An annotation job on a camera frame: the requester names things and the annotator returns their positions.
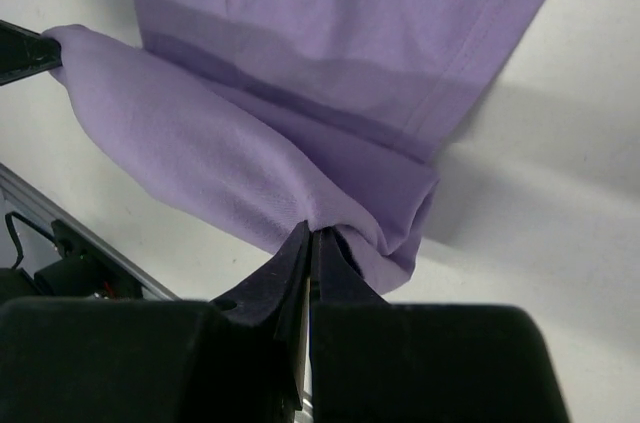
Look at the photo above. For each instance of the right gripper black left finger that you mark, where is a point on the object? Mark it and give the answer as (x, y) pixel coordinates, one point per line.
(237, 358)

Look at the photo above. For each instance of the aluminium frame rails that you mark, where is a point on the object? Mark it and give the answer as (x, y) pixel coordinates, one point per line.
(26, 197)

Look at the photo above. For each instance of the lilac t shirt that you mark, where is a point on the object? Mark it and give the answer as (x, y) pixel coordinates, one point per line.
(257, 115)

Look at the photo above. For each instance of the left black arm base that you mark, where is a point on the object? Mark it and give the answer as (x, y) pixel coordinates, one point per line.
(82, 269)

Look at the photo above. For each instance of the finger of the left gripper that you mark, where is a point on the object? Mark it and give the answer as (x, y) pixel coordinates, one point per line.
(24, 53)

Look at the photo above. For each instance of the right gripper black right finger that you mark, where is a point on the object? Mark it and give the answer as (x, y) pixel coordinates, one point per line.
(373, 361)

